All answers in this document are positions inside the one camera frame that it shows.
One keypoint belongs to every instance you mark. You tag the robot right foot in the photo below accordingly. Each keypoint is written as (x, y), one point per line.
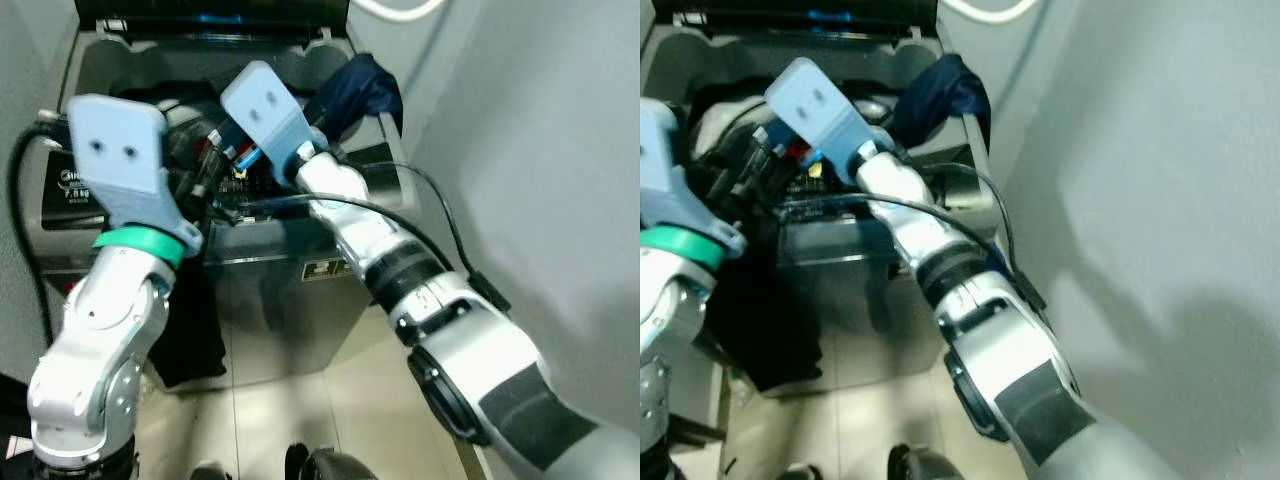
(330, 465)
(925, 465)

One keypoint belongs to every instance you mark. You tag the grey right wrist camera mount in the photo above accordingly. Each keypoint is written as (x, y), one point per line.
(265, 105)
(815, 100)

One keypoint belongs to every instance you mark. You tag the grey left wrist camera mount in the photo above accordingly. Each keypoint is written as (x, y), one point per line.
(665, 170)
(115, 150)

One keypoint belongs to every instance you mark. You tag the grey top-load washing machine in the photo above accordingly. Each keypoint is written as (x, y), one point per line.
(280, 320)
(850, 320)

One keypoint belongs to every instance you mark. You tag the navy blue garment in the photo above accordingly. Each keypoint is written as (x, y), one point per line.
(365, 90)
(950, 90)

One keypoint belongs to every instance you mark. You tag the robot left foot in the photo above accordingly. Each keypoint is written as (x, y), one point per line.
(210, 472)
(802, 473)

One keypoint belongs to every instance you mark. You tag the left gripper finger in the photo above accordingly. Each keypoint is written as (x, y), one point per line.
(221, 168)
(771, 165)
(755, 152)
(205, 152)

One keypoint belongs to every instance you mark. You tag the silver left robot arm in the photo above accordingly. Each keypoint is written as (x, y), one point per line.
(670, 320)
(100, 330)

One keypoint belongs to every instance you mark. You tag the dark tinted washer lid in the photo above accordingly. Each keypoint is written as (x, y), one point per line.
(200, 10)
(800, 8)

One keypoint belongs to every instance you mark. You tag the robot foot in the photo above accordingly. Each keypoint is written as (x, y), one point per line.
(210, 472)
(925, 465)
(802, 473)
(330, 465)

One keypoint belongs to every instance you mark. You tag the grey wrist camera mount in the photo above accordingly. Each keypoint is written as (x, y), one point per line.
(815, 100)
(665, 170)
(115, 150)
(265, 105)

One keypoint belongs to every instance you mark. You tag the long black garment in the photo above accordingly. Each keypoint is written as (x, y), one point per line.
(190, 330)
(770, 330)

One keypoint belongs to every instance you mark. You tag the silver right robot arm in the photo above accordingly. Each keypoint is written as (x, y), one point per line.
(470, 350)
(1010, 340)

